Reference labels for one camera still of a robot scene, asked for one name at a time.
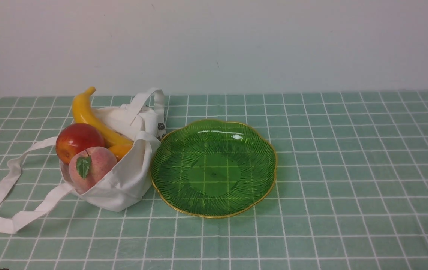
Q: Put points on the pink peach with leaf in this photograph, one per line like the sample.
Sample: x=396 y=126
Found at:
x=89 y=167

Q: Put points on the white cloth tote bag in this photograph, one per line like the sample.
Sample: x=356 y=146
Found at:
x=142 y=120

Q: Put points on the orange fruit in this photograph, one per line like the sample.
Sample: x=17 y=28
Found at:
x=120 y=151

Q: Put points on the green glass plate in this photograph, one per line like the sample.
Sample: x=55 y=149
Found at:
x=214 y=169

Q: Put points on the yellow banana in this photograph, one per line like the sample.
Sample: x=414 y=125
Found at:
x=82 y=112

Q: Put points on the red apple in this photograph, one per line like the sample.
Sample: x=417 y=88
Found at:
x=76 y=138

